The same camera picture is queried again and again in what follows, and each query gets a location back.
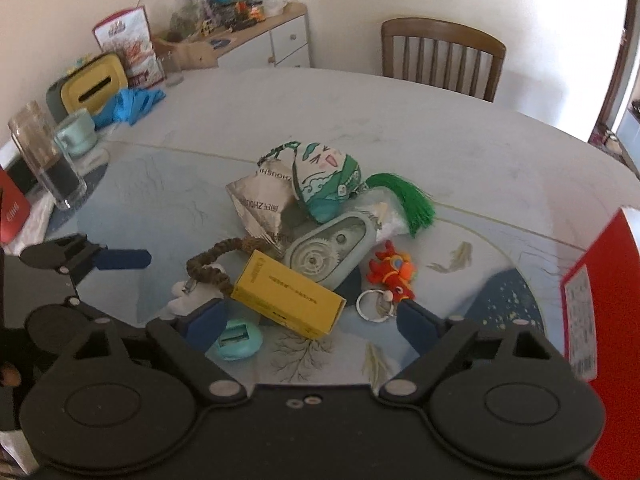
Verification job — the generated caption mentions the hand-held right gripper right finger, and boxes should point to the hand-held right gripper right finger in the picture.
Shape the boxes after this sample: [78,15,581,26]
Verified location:
[380,300,568,403]

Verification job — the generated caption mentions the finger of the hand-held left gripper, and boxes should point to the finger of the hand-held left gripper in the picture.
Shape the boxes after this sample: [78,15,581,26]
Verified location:
[27,296,118,356]
[20,234,152,281]

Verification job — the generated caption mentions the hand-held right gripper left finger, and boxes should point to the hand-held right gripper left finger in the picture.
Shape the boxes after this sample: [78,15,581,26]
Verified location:
[75,297,247,403]

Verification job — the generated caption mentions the white tooth plush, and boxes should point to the white tooth plush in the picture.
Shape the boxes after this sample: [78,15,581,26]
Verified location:
[161,280,211,318]

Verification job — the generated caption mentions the small teal round case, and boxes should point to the small teal round case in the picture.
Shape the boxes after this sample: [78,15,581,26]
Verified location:
[207,317,263,361]

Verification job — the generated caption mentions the brown braided ring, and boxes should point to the brown braided ring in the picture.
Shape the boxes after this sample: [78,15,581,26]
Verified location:
[186,237,281,293]

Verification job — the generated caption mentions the orange plush keychain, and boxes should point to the orange plush keychain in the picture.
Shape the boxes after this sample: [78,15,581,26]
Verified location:
[356,240,417,322]

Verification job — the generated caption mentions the yellow rectangular box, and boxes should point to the yellow rectangular box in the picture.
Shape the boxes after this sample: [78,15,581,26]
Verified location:
[231,249,347,337]

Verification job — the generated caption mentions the white cardboard box red edges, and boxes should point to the white cardboard box red edges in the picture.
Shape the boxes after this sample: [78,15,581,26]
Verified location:
[559,207,640,480]

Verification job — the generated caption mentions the small red box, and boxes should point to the small red box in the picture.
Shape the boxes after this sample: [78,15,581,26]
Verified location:
[0,165,33,246]

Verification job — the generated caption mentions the clear plastic wrapper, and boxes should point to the clear plastic wrapper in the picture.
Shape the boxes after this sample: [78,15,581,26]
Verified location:
[360,202,411,241]

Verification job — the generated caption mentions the tall clear glass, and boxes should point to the tall clear glass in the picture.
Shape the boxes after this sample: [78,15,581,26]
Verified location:
[7,101,88,211]

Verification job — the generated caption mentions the silver foil snack packet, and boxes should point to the silver foil snack packet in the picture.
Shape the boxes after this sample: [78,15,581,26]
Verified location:
[225,157,301,256]

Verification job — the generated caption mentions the mint green mug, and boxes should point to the mint green mug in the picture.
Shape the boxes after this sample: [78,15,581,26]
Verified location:
[54,108,98,157]

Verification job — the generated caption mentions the blue crumpled cloth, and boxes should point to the blue crumpled cloth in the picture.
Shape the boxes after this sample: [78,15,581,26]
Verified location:
[92,87,167,128]

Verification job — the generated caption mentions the green plush doll with tassel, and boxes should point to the green plush doll with tassel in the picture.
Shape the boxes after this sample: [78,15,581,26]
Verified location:
[257,141,437,239]

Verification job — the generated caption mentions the yellow and grey tissue box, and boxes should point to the yellow and grey tissue box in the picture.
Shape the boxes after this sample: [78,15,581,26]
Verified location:
[46,52,132,116]

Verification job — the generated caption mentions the small drinking glass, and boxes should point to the small drinking glass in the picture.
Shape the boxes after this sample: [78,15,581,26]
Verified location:
[160,55,186,87]

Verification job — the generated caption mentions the wooden box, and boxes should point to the wooden box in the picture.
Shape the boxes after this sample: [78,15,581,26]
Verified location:
[152,37,222,72]

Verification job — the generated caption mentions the red and white printed carton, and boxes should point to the red and white printed carton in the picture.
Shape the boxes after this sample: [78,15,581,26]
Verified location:
[92,5,167,88]

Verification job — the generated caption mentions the white sideboard with wooden top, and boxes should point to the white sideboard with wooden top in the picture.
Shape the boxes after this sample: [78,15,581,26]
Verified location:
[152,2,312,71]

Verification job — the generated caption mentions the clear plastic bag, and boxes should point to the clear plastic bag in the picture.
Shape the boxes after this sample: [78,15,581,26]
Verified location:
[250,0,290,18]

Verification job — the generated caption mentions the wooden dining chair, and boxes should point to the wooden dining chair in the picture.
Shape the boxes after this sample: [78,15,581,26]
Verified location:
[381,17,507,103]

